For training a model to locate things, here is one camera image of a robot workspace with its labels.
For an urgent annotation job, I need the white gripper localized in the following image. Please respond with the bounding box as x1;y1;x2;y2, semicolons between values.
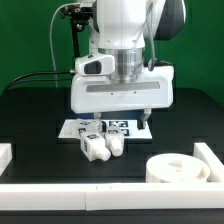
71;53;174;133

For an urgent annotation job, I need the white round stool seat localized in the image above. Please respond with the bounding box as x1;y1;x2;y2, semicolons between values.
146;153;211;183

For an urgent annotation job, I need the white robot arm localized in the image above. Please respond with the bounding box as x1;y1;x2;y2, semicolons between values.
71;0;186;129

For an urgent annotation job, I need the white marker sheet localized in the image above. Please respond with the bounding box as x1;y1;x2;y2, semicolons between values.
58;119;152;139

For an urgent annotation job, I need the white front fence bar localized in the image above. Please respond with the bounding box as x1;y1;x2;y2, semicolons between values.
0;183;224;211

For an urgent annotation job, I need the white fence bar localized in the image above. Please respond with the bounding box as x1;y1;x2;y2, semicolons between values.
193;143;224;183
0;183;224;211
0;143;12;176

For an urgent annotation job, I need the white right fence bar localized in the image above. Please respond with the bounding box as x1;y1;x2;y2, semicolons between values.
193;143;224;183

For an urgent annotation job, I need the white left fence bar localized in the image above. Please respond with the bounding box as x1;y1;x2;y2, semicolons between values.
0;143;12;176

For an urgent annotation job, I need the black cable upper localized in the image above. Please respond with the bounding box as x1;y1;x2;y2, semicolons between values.
2;69;84;95

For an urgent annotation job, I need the black cable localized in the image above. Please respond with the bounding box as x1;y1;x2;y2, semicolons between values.
2;69;84;95
6;77;83;92

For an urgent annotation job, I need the black cable lower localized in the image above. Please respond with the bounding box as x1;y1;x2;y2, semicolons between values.
6;77;83;92

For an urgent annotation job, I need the white cable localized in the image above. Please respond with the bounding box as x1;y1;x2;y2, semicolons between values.
49;3;80;89

